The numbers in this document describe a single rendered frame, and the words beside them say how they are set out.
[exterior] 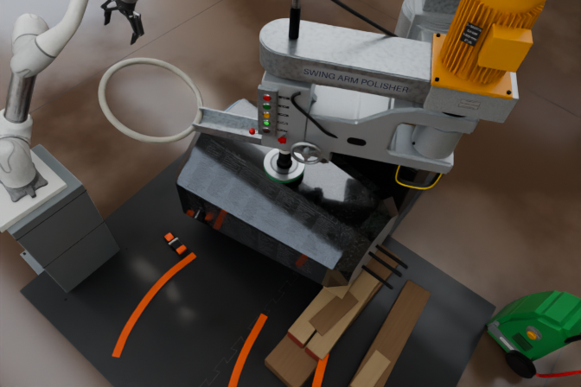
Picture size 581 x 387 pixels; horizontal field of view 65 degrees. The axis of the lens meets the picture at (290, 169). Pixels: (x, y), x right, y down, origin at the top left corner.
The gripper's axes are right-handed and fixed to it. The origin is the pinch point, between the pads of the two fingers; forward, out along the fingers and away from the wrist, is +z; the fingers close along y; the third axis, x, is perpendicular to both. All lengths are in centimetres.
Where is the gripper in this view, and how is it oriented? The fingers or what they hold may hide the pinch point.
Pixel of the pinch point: (120, 31)
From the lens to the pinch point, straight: 218.5
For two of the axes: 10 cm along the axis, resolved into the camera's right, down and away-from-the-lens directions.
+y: 8.0, 5.9, 0.9
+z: -4.3, 4.6, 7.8
